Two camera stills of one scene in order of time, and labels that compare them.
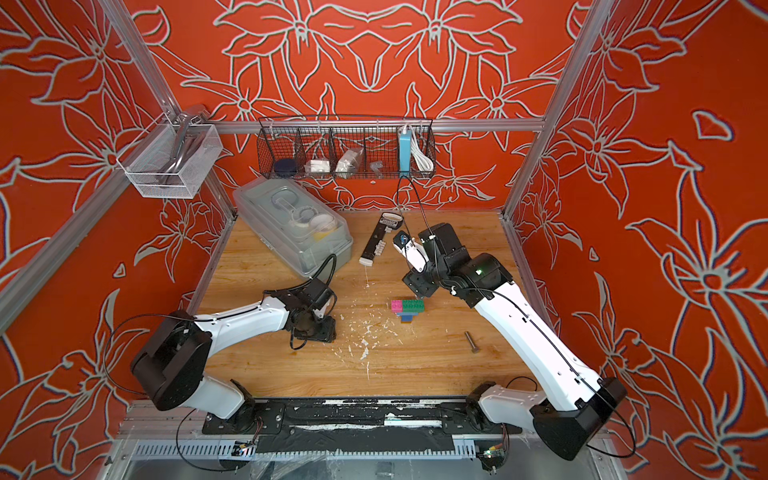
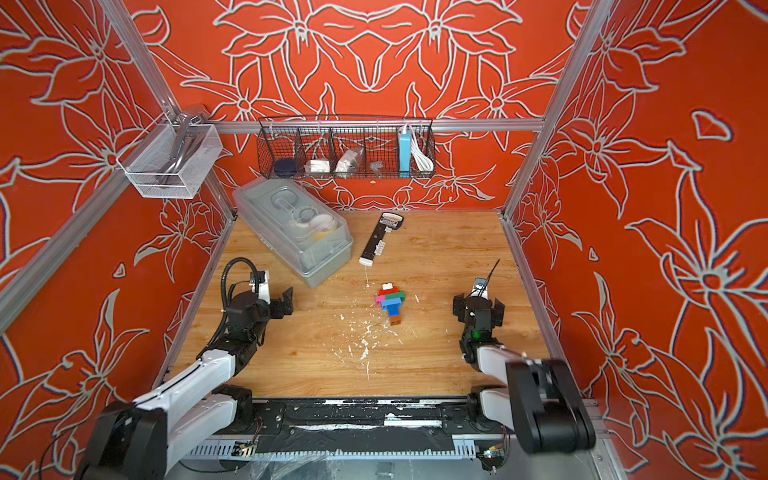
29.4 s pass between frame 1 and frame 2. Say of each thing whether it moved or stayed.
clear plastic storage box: stayed
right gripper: moved
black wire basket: stayed
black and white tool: stayed
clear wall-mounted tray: stayed
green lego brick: moved
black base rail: stayed
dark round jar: stayed
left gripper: moved
